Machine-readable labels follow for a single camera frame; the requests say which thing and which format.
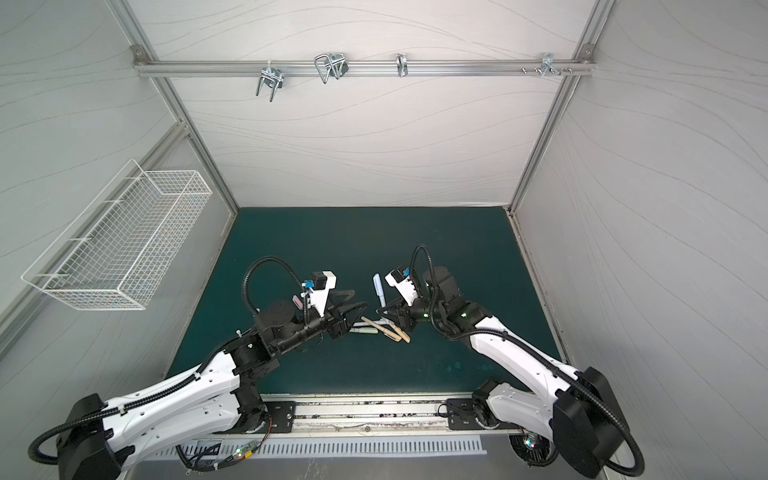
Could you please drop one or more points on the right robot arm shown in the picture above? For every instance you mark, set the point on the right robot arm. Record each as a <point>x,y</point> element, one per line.
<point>561,412</point>

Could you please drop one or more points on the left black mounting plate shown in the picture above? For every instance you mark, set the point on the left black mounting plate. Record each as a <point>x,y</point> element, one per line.
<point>279,416</point>

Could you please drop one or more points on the small metal bracket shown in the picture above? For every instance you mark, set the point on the small metal bracket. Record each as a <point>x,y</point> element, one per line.
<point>401,65</point>

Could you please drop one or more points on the white slotted cable duct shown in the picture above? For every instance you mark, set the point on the white slotted cable duct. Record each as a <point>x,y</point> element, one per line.
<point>372,447</point>

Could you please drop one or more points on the black mounting plate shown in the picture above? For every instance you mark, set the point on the black mounting plate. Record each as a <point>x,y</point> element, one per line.
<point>279,416</point>
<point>466,414</point>

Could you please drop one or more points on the lavender white pen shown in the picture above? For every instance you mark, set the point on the lavender white pen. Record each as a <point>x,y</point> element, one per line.
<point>379,290</point>

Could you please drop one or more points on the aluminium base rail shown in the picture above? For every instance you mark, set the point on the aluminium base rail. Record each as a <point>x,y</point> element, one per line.
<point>360,414</point>

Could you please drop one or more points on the green table mat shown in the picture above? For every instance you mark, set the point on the green table mat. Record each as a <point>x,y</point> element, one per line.
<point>476,245</point>

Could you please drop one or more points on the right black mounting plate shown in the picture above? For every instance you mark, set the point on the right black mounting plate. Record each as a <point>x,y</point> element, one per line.
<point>466,414</point>

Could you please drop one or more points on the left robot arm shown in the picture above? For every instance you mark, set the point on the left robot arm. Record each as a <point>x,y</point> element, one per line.
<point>103,438</point>

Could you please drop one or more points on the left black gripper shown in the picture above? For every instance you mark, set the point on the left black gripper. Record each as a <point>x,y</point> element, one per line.
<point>333,326</point>

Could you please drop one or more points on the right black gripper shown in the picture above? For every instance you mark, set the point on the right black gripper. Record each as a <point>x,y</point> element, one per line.
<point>405,312</point>

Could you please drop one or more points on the aluminium crossbar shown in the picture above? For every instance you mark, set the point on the aluminium crossbar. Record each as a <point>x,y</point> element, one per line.
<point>357,68</point>

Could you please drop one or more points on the white wire basket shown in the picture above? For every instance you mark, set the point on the white wire basket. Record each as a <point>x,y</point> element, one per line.
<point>115,253</point>

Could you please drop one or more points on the metal hook bracket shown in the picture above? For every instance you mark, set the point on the metal hook bracket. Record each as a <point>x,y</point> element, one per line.
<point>547,68</point>

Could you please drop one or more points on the metal U-bolt clamp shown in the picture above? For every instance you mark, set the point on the metal U-bolt clamp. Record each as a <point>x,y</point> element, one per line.
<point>271,79</point>

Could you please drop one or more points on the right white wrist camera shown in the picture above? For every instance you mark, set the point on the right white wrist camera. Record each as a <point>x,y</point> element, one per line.
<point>401,280</point>

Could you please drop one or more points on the light green pen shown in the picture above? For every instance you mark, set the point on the light green pen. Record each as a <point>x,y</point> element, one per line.
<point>364,330</point>

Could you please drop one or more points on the metal U-bolt hook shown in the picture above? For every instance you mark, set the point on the metal U-bolt hook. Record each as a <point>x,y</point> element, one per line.
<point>331,65</point>

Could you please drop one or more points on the yellow beige pen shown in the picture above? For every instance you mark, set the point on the yellow beige pen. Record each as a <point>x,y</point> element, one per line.
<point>392,335</point>

